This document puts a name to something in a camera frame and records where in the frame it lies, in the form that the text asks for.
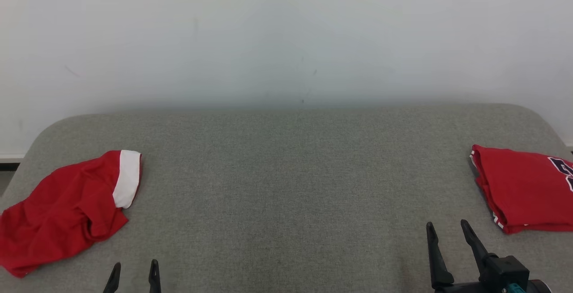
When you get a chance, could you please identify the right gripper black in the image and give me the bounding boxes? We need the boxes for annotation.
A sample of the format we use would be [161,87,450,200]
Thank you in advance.
[426,219,552,293]

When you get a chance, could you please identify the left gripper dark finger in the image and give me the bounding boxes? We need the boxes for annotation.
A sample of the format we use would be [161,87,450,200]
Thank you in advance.
[103,262,122,293]
[149,259,162,293]

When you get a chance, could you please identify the red shorts with white band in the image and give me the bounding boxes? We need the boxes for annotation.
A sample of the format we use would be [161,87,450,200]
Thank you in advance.
[0,150,143,279]

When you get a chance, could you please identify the red basketball jersey with lettering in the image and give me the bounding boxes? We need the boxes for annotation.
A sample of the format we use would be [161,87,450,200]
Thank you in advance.
[469,144,573,235]

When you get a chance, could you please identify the grey fabric sofa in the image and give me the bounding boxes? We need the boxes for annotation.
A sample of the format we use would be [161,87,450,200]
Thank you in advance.
[0,103,573,293]

